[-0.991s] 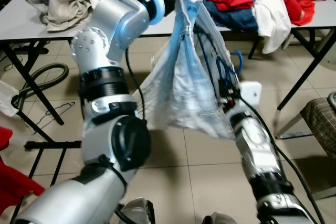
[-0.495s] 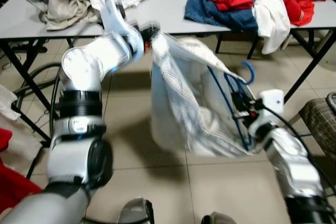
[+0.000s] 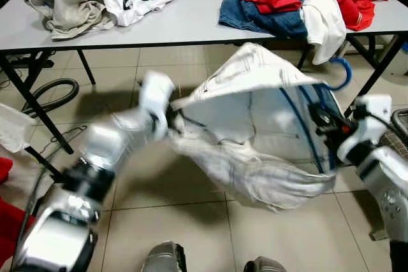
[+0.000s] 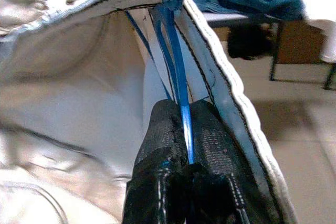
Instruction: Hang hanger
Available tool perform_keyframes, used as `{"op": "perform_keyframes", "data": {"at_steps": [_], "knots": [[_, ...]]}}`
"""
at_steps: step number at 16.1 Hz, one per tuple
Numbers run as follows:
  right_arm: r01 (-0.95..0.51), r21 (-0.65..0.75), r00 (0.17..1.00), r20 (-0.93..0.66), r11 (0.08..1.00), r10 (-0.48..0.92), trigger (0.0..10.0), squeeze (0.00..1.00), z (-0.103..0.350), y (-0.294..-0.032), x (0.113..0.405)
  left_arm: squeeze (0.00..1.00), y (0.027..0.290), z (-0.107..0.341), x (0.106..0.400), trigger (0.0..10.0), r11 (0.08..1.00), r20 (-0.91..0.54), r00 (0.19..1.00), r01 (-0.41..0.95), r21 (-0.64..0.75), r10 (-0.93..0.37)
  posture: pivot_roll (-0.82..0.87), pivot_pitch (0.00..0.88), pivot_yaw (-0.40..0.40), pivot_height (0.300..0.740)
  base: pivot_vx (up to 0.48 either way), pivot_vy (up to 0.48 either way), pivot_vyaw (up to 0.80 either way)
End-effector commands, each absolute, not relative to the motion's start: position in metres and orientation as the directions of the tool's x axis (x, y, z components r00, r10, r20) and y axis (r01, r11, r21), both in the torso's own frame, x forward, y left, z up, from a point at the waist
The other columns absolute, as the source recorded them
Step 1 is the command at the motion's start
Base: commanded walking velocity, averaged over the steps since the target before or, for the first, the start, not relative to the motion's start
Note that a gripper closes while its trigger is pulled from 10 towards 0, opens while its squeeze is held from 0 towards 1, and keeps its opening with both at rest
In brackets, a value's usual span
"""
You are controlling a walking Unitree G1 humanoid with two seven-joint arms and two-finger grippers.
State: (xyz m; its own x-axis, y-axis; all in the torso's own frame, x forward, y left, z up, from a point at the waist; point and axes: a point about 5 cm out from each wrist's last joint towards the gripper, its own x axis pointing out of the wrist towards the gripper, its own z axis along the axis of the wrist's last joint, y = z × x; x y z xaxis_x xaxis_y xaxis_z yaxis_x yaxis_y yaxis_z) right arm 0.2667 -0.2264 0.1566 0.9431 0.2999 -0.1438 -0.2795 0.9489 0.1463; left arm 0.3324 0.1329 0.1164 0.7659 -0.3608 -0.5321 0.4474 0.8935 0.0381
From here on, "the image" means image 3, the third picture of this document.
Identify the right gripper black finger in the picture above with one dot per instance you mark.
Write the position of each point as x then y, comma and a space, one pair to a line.
319, 114

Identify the blue clothes hanger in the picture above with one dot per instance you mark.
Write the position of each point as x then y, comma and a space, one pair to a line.
349, 71

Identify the white plaid shirt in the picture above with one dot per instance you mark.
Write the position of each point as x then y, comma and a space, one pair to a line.
255, 113

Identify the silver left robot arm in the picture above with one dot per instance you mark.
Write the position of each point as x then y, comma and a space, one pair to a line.
70, 221

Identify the plaid cushioned chair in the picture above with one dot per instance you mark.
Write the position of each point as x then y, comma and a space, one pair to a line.
398, 132

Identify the white bucket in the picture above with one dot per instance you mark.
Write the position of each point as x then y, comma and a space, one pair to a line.
396, 58

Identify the white cloth garment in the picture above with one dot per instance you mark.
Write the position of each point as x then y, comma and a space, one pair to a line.
322, 17

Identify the grey table black legs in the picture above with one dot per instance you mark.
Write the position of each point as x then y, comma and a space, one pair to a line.
191, 17

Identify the blue jeans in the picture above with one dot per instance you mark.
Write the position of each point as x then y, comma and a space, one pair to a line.
261, 20

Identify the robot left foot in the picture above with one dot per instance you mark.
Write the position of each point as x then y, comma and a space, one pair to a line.
162, 259

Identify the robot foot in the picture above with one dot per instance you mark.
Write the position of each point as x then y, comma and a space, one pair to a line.
261, 265
162, 259

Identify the beige garment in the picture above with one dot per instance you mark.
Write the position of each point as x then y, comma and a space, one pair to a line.
70, 11

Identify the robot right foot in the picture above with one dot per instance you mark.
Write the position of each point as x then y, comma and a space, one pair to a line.
261, 265

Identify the white bag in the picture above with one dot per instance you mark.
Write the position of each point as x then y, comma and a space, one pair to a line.
16, 125

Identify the red cloth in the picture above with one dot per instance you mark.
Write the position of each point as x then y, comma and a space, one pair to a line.
9, 221

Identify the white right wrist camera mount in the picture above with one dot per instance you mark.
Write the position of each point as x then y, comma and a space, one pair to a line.
366, 125

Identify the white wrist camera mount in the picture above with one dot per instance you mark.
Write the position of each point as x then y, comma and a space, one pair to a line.
156, 97
366, 125

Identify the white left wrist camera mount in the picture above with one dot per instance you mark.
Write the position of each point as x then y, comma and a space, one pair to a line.
156, 97

